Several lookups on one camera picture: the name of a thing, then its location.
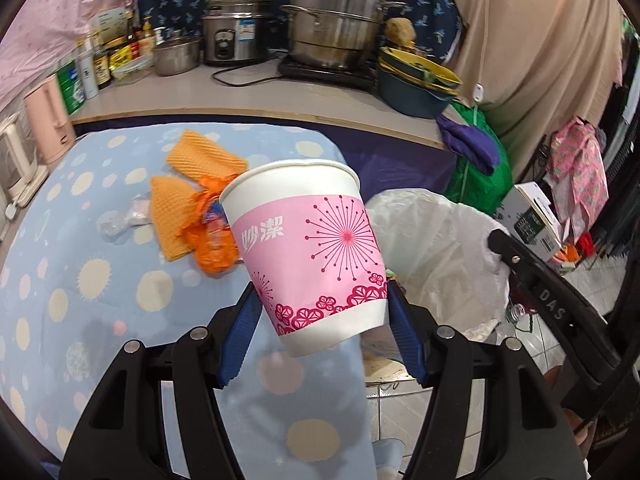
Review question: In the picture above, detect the clear plastic bottle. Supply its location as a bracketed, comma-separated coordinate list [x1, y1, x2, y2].
[505, 302, 537, 332]

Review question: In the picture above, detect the dark sauce bottle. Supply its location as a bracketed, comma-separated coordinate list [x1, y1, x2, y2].
[92, 45, 112, 90]

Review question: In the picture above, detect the yellow rimmed bowl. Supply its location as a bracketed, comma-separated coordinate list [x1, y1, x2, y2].
[378, 46, 461, 83]
[380, 62, 463, 95]

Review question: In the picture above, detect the white carton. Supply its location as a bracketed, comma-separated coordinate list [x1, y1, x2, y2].
[90, 7, 128, 41]

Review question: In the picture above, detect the black induction cooker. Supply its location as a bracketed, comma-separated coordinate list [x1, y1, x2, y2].
[278, 55, 381, 92]

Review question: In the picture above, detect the pink pineapple print garment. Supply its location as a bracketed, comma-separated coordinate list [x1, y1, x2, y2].
[547, 117, 610, 241]

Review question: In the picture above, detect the white cable with switch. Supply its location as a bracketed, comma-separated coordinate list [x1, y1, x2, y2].
[462, 10, 493, 191]

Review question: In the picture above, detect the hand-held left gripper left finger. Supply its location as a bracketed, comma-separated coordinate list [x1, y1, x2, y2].
[59, 282, 262, 480]

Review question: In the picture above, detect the white trash bin with liner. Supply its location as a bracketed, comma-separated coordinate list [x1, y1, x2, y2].
[365, 188, 511, 361]

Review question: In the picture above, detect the pink dotted sheet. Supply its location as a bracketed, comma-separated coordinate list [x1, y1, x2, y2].
[0, 0, 146, 111]

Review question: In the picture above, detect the green plastic bag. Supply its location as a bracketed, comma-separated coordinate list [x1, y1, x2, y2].
[445, 102, 513, 211]

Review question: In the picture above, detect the orange snack wrapper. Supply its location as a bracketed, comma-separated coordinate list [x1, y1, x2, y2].
[181, 172, 246, 275]

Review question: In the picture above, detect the dark purple table cloth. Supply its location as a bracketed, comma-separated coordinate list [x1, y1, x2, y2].
[345, 130, 458, 201]

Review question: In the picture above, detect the clear plastic bag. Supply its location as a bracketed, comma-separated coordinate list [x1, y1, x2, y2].
[96, 197, 152, 237]

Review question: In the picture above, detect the white milk gift box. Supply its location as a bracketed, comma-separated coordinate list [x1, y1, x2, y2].
[492, 182, 563, 263]

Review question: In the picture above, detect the amber oil bottle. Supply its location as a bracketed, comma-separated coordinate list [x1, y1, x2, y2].
[139, 16, 155, 56]

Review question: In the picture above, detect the green canister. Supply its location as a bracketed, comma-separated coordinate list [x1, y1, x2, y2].
[56, 57, 86, 115]

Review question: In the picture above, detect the brown loofah sponge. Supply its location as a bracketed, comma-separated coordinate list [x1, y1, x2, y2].
[385, 17, 417, 48]

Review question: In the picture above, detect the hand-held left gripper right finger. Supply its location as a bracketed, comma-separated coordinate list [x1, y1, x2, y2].
[387, 280, 588, 480]

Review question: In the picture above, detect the steel steamer pot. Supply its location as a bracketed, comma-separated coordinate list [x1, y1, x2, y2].
[281, 0, 406, 71]

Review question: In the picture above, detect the wooden board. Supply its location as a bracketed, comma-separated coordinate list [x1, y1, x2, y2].
[362, 335, 416, 386]

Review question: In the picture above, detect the steel rice cooker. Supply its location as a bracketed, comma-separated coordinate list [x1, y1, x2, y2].
[201, 0, 277, 66]

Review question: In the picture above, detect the clear food container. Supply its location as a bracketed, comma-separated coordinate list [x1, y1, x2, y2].
[111, 52, 153, 81]

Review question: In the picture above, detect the blue spotted blanket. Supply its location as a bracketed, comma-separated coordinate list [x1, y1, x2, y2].
[0, 125, 381, 480]

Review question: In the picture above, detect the pink electric kettle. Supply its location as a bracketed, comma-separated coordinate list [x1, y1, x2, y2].
[24, 74, 76, 165]

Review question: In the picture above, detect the triangular orange foam net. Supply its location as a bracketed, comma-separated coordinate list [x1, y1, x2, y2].
[150, 176, 201, 262]

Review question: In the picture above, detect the white electric kettle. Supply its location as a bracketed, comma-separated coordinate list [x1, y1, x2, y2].
[0, 112, 48, 208]

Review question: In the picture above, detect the black power cord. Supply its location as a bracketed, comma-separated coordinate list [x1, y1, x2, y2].
[212, 62, 286, 86]

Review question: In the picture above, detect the white bottle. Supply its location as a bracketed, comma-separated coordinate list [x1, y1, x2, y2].
[77, 40, 99, 100]

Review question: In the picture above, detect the pink patterned paper cup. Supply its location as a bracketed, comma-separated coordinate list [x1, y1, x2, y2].
[219, 159, 389, 358]

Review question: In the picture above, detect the yellow label jar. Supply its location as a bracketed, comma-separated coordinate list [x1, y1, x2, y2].
[107, 37, 133, 66]

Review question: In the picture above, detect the long orange foam net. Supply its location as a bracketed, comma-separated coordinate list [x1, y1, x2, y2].
[166, 130, 249, 183]

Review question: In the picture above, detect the dark blue bowl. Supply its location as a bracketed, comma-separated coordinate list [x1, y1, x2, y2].
[377, 72, 458, 120]

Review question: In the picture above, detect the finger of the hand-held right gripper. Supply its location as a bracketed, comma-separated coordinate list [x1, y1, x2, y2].
[487, 229, 628, 417]

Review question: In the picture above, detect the small steel pot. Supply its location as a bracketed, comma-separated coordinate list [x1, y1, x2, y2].
[152, 32, 203, 77]

